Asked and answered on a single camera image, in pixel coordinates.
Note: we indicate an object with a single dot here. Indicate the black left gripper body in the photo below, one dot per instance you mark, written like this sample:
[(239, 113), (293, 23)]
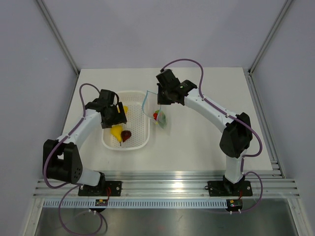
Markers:
[(114, 115)]

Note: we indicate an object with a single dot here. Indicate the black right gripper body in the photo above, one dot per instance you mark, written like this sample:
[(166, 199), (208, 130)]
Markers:
[(163, 97)]

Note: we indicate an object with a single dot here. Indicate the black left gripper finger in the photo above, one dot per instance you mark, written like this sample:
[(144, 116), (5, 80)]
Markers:
[(110, 124), (121, 113)]

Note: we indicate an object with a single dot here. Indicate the yellow toy pear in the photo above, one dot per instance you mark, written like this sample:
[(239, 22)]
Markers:
[(116, 132)]

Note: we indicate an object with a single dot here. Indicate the clear teal-zipper zip bag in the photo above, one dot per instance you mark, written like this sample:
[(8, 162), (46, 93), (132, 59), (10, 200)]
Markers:
[(149, 106)]

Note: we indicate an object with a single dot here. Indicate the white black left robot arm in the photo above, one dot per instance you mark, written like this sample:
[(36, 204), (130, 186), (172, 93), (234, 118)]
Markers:
[(61, 157)]

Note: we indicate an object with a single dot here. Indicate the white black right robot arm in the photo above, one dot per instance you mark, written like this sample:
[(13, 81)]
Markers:
[(235, 129)]

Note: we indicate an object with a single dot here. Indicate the white perforated plastic basket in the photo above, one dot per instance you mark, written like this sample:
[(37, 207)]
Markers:
[(137, 123)]

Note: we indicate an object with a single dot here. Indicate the dark red toy fruit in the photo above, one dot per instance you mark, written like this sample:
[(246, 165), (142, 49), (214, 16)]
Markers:
[(125, 135)]

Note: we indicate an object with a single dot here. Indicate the left small circuit board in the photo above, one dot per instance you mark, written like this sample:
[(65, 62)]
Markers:
[(101, 202)]

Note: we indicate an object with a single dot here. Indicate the small circuit board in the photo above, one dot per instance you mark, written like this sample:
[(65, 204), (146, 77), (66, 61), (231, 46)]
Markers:
[(234, 205), (101, 202)]

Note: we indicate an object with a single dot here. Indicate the right small circuit board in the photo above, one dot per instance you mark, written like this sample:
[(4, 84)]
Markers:
[(234, 205)]

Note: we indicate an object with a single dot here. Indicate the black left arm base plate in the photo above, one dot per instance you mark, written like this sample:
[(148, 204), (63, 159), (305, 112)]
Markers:
[(115, 188)]

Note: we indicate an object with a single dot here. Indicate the white slotted cable duct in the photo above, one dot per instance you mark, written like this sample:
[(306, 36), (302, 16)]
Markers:
[(139, 203)]

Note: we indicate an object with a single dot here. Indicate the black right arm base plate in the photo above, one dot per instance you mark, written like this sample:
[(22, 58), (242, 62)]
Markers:
[(214, 189)]

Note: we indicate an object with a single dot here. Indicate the left aluminium frame post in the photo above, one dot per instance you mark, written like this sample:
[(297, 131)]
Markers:
[(57, 35)]

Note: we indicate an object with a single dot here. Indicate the aluminium frame post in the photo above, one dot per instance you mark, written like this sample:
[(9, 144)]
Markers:
[(57, 35), (271, 35)]

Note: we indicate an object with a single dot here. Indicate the aluminium mounting rail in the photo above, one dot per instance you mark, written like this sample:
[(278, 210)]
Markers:
[(173, 185)]

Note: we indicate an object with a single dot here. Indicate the right aluminium frame post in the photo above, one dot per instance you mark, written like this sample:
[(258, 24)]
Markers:
[(271, 35)]

